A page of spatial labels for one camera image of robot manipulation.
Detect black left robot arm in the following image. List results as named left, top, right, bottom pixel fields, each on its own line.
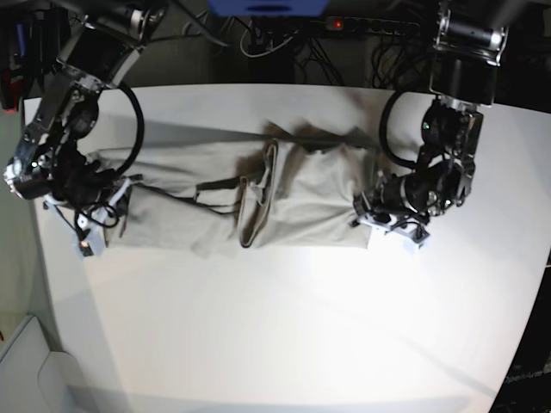
left=352, top=1, right=508, bottom=247

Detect white plastic bin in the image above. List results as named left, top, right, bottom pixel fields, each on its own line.
left=1, top=316, right=110, bottom=412

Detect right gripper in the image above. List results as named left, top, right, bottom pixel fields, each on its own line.
left=42, top=174, right=143, bottom=250

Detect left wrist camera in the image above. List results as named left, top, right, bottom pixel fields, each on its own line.
left=408, top=233, right=431, bottom=254

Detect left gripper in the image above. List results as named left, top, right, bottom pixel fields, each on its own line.
left=350, top=171, right=433, bottom=244

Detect red and blue tools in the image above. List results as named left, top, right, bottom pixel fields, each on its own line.
left=1, top=20, right=22, bottom=113

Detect white t-shirt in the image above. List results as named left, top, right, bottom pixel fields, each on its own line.
left=106, top=124, right=380, bottom=256

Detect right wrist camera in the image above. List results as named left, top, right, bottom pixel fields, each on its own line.
left=77, top=240, right=106, bottom=258

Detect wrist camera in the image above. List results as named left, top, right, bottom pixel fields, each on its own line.
left=408, top=233, right=431, bottom=254
left=77, top=240, right=106, bottom=258

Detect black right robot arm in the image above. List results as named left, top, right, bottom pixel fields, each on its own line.
left=3, top=1, right=168, bottom=256

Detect blue box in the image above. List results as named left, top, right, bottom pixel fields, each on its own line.
left=208, top=0, right=329, bottom=16

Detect white power strip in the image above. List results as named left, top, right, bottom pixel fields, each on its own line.
left=325, top=16, right=420, bottom=36

